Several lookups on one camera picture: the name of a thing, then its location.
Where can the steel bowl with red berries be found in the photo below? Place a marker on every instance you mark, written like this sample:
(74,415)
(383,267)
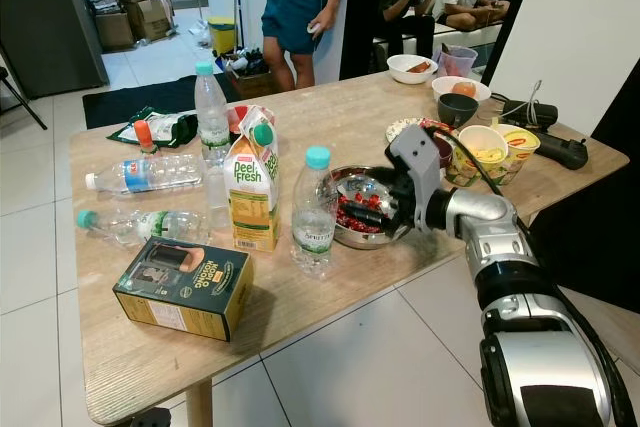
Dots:
(345,192)

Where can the short Spritzer water bottle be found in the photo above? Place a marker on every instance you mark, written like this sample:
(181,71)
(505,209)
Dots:
(312,232)

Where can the patterned plate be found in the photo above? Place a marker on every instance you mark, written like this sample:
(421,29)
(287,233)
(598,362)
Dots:
(402,132)

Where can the yellow cup noodles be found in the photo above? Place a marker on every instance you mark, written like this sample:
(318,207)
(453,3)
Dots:
(525,147)
(488,162)

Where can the dark small bowl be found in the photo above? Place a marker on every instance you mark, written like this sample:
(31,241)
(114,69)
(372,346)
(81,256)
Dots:
(457,110)

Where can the Deel Fresh juice carton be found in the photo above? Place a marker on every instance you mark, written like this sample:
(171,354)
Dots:
(252,197)

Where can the white bowl with red food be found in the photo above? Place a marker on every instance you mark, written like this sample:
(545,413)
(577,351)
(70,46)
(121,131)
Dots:
(405,72)

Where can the white bowl with orange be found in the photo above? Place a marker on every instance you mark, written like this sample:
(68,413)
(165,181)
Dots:
(445,91)

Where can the red and white packet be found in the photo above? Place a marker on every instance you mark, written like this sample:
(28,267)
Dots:
(236,119)

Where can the clear plastic jug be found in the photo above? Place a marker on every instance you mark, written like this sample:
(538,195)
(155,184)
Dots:
(458,60)

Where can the brown crate with clutter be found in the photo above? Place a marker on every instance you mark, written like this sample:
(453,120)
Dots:
(255,85)

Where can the tall water bottle teal cap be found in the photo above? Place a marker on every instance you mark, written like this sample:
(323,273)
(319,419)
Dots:
(212,117)

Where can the black handheld device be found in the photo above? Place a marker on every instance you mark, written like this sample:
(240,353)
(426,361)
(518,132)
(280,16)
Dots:
(560,152)

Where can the white bench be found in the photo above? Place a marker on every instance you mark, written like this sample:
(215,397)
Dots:
(485,37)

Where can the person in red shirt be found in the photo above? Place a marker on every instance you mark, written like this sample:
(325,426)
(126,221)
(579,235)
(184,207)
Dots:
(295,7)

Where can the dark green coffee box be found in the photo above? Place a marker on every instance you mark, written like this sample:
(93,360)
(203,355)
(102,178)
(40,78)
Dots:
(180,287)

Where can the black folding chair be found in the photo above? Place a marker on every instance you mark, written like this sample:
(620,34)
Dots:
(20,95)

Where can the green snack packet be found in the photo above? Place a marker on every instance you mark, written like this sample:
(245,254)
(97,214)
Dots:
(172,129)

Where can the yellow bin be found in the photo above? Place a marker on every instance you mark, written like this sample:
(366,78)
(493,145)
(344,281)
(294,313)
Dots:
(223,37)

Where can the water bottle green label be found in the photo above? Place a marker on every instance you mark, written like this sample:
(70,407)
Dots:
(150,225)

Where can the water bottle blue label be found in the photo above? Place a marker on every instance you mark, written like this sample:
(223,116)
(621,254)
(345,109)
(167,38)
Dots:
(145,174)

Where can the small bottle orange cap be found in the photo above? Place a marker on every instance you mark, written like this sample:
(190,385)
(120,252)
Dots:
(146,139)

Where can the large open cardboard box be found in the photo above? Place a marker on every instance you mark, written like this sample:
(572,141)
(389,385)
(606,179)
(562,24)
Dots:
(152,17)

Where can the light grey right wrist camera mount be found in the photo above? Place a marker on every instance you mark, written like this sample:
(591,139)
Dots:
(415,162)

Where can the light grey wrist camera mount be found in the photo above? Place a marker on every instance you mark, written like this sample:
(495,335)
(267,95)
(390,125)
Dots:
(415,162)
(150,419)

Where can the light grey left wrist camera mount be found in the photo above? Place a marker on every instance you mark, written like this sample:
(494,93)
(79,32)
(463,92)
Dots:
(150,419)

